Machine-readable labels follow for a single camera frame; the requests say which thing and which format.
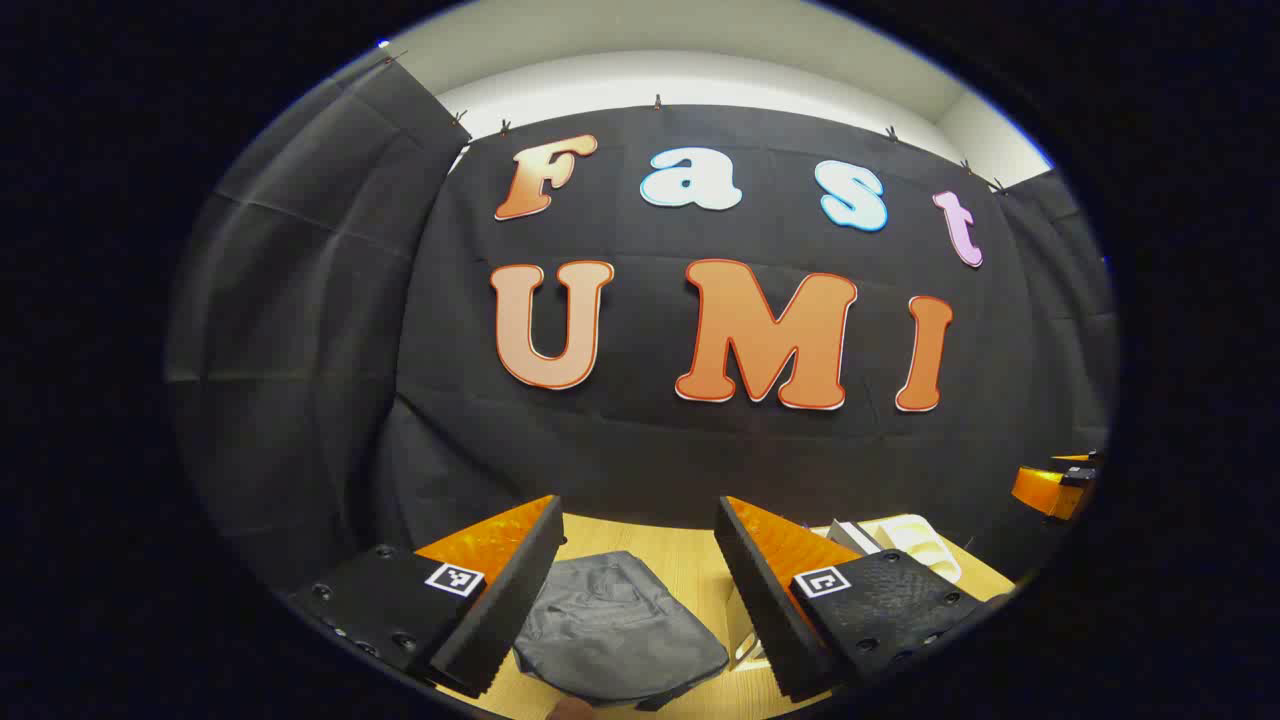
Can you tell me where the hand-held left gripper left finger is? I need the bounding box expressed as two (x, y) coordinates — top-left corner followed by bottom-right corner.
(288, 494), (566, 698)

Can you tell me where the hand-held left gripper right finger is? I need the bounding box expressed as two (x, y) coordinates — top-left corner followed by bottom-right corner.
(713, 495), (986, 703)

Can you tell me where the grey schoolbag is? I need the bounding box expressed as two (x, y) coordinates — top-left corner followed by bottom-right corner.
(512, 550), (730, 713)

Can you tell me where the white bookshelf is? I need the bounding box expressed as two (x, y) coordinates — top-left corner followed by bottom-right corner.
(730, 514), (963, 671)

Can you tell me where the black backdrop cloth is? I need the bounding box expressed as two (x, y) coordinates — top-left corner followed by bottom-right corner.
(165, 55), (1119, 591)

